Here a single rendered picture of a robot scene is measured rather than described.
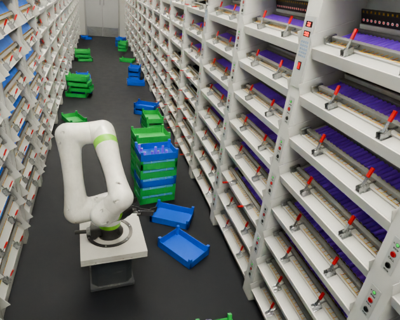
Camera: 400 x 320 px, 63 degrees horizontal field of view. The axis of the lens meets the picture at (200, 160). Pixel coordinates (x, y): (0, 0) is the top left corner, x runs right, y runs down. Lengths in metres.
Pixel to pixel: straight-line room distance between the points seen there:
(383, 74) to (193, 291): 1.56
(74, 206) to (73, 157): 0.25
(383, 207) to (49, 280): 1.81
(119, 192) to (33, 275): 1.02
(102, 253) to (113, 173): 0.52
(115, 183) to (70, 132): 0.37
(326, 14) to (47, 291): 1.97
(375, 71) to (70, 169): 1.37
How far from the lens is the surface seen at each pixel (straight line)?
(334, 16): 1.47
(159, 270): 2.22
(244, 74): 2.11
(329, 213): 1.40
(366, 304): 1.28
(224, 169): 2.33
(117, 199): 1.45
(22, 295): 2.22
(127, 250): 1.89
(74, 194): 1.79
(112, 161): 1.58
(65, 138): 1.71
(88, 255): 1.88
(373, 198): 1.20
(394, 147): 1.11
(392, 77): 1.12
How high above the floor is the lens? 1.61
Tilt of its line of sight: 27 degrees down
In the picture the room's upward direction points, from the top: 7 degrees clockwise
